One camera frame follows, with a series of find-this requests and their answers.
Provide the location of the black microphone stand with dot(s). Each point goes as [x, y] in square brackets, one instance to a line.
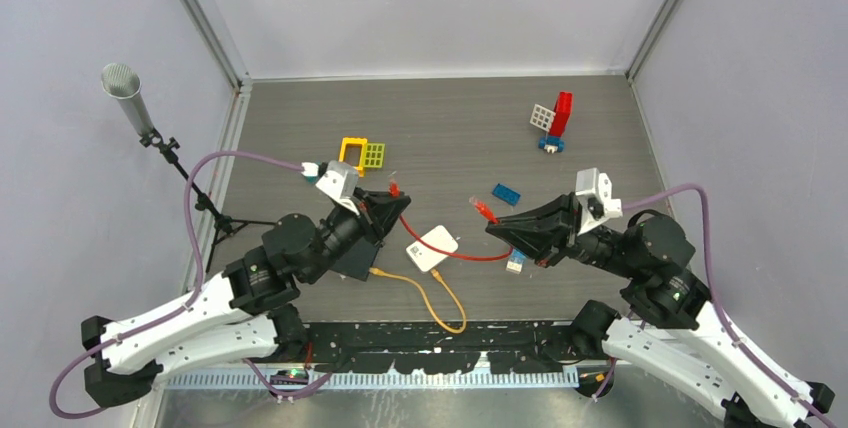
[225, 227]

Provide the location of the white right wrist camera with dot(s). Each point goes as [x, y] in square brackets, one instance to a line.
[594, 193]

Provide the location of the yellow toy window frame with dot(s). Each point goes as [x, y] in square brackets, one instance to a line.
[352, 152]

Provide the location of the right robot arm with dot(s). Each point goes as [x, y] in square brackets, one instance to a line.
[678, 332]

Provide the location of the red toy brick tower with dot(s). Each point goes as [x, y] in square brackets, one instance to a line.
[562, 113]

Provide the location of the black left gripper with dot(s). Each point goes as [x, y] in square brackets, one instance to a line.
[379, 212]

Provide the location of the white square switch box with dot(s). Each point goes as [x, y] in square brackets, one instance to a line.
[434, 247]

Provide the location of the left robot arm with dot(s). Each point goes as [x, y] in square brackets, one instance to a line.
[244, 312]

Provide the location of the blue flat toy brick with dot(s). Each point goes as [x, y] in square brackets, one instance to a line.
[506, 194]

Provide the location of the white toy lattice piece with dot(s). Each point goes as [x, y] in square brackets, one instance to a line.
[542, 118]

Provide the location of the lime green lattice piece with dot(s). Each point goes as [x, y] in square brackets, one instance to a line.
[373, 155]

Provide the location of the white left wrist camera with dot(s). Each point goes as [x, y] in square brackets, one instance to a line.
[339, 183]

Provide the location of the black network switch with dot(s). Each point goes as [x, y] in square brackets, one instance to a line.
[357, 261]

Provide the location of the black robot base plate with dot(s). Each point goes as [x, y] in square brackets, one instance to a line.
[508, 347]

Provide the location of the white perforated cable tray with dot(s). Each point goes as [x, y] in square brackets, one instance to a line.
[478, 378]

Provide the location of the blue toy brick base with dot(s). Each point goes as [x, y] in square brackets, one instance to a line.
[551, 144]

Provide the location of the light blue white brick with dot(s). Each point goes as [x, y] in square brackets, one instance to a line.
[515, 262]

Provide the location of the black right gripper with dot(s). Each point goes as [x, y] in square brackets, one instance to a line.
[543, 233]

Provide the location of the teal toy block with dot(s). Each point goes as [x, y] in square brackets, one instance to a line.
[312, 171]

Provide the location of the silver microphone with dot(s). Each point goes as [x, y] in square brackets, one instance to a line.
[123, 84]

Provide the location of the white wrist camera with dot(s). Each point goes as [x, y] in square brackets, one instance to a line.
[594, 193]
[339, 183]

